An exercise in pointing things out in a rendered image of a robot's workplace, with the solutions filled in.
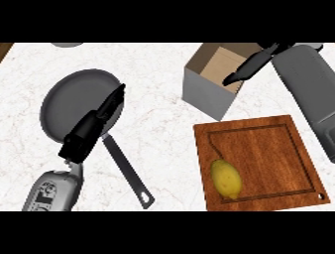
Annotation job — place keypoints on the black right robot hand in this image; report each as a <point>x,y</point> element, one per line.
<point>252,64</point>

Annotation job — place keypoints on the brown wooden cutting board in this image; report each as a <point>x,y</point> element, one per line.
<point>264,158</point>

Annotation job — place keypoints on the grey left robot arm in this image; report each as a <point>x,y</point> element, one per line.
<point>54,190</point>

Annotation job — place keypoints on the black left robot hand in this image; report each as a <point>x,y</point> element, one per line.
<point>83,132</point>

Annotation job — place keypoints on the grey round object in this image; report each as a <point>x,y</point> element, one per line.
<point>66,44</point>

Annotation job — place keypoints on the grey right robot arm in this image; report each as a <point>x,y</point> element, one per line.
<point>315,96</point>

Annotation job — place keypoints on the cardboard box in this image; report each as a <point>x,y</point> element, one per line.
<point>212,82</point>

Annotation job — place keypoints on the grey frying pan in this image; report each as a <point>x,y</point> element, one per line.
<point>79,101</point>

